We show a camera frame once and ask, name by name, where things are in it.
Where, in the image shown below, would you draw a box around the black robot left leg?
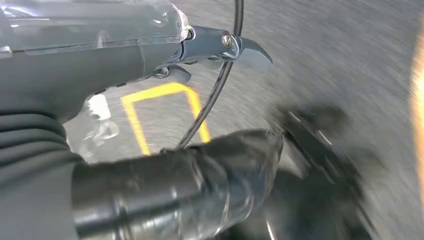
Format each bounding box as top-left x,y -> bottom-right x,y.
228,102 -> 385,240

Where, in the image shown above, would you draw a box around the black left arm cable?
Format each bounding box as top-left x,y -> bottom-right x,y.
175,0 -> 245,150

